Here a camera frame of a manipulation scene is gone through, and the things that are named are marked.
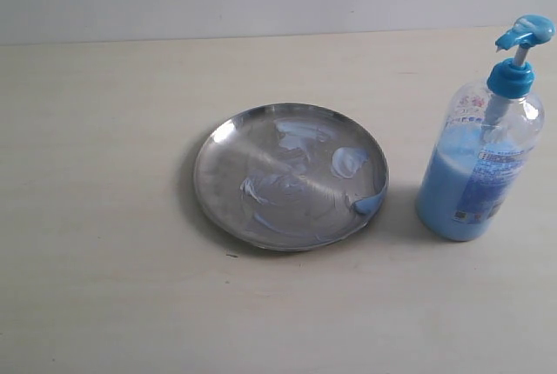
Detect blue lotion pump bottle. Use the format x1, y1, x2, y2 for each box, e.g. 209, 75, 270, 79
416, 14, 555, 242

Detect round steel plate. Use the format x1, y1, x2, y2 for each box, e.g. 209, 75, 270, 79
192, 103, 389, 252

